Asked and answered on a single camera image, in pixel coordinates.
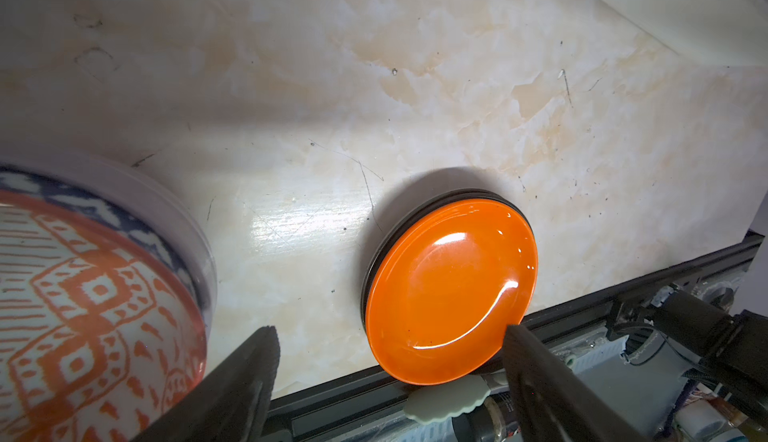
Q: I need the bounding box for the orange plate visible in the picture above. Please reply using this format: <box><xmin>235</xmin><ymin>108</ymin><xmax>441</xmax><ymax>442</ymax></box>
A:
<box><xmin>365</xmin><ymin>200</ymin><xmax>539</xmax><ymax>386</ymax></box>

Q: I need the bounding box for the red patterned bowl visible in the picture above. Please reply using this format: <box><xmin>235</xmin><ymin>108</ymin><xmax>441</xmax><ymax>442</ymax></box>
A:
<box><xmin>1</xmin><ymin>142</ymin><xmax>215</xmax><ymax>441</ymax></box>

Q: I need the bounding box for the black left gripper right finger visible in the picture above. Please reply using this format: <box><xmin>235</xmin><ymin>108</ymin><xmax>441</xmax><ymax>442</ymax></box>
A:
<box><xmin>501</xmin><ymin>325</ymin><xmax>647</xmax><ymax>442</ymax></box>

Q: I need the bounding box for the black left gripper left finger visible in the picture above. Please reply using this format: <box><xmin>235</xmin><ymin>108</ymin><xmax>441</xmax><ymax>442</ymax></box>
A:
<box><xmin>134</xmin><ymin>326</ymin><xmax>280</xmax><ymax>442</ymax></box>

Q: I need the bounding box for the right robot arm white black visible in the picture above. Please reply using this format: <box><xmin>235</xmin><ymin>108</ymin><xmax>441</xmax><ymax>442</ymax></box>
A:
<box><xmin>607</xmin><ymin>285</ymin><xmax>767</xmax><ymax>424</ymax></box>

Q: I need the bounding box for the white plastic bin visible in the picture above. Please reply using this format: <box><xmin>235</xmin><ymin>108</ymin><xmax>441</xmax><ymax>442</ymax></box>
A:
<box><xmin>601</xmin><ymin>0</ymin><xmax>767</xmax><ymax>68</ymax></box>

